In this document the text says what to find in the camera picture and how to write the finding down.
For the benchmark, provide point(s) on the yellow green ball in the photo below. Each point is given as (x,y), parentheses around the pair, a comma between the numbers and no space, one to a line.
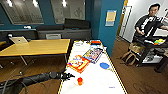
(159,41)

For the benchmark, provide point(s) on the interior glass window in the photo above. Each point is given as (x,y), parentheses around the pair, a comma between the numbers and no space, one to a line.
(68,10)
(23,11)

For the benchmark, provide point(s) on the orange wooden door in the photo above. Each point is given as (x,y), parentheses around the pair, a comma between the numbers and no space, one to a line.
(123,20)

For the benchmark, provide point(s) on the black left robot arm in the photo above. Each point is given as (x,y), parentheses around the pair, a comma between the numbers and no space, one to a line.
(30,80)

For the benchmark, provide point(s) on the white open laptop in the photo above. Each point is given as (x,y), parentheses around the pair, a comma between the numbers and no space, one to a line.
(19,40)

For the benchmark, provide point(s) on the small orange cup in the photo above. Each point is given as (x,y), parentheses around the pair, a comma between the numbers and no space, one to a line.
(80,81)

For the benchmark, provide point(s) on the person in dark shirt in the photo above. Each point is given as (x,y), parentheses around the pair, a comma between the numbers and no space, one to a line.
(145,25)

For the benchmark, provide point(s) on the dark grey sofa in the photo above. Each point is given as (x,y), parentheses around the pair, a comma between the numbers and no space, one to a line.
(63,34)

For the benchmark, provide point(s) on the black office chair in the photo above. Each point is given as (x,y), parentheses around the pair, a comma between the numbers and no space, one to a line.
(10,38)

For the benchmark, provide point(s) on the orange board game box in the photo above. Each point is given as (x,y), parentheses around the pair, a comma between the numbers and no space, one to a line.
(78,64)

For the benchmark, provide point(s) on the purple colourful game box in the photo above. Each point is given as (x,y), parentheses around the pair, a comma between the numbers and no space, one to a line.
(93,55)

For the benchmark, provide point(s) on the yellow framed pillar notice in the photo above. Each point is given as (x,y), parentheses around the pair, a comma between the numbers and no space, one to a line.
(111,18)

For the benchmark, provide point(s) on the shallow blue plastic bowl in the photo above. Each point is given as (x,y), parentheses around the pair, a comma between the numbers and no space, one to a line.
(104,66)

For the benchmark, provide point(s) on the black wheeled cart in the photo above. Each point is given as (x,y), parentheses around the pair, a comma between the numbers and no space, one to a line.
(151,53)

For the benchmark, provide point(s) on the long wooden office table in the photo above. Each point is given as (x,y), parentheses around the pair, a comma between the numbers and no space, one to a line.
(36,46)

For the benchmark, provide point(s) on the colourful snack box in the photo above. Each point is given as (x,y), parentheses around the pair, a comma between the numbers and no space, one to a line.
(95,42)

